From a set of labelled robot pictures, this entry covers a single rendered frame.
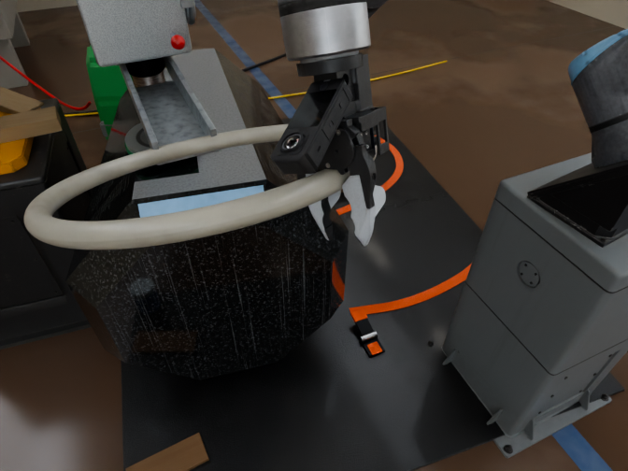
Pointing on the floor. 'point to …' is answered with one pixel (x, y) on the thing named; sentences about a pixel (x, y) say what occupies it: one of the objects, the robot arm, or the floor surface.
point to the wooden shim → (176, 457)
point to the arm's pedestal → (538, 315)
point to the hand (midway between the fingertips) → (342, 235)
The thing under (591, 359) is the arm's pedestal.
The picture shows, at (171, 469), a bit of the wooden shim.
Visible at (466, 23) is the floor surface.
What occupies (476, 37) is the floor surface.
